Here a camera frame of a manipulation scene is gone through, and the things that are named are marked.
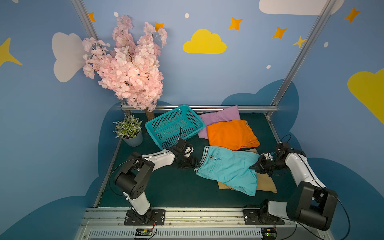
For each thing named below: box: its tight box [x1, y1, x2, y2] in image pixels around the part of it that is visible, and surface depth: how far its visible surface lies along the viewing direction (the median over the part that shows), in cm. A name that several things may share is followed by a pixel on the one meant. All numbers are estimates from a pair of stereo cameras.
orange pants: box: [207, 120, 261, 151], surface depth 105 cm
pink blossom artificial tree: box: [82, 15, 168, 121], surface depth 67 cm
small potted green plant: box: [113, 113, 143, 147], surface depth 93 cm
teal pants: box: [194, 146, 261, 197], surface depth 86 cm
